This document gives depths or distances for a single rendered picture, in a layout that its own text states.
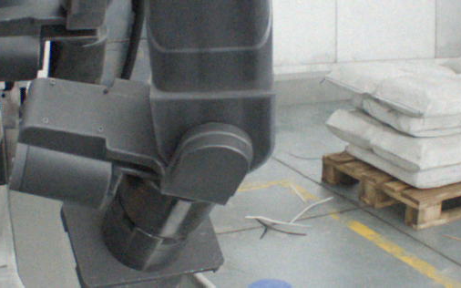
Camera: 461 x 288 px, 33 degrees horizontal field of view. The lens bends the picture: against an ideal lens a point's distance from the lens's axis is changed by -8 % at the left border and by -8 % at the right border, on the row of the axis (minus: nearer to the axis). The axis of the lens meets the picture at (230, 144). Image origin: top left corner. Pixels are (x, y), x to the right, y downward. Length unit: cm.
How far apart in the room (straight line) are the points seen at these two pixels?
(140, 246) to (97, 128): 10
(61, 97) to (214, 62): 11
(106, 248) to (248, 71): 21
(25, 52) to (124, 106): 31
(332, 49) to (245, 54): 560
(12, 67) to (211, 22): 41
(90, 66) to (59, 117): 32
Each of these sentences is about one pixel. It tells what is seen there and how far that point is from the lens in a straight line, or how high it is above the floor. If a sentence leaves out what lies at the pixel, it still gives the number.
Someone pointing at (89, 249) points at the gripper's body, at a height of 112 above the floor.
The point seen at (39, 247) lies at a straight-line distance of 105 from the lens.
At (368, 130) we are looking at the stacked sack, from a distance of 385.
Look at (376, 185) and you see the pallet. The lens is 382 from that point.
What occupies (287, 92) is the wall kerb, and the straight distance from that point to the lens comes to 579.
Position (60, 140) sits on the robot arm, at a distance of 43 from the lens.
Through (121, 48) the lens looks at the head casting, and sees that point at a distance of 102.
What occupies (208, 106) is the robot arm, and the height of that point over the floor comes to 124.
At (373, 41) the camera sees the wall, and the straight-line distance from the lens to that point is 616.
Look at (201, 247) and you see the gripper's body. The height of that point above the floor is 111.
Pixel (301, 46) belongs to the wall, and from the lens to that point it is 582.
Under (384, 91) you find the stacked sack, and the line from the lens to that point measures 371.
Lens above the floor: 133
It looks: 16 degrees down
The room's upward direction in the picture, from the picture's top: straight up
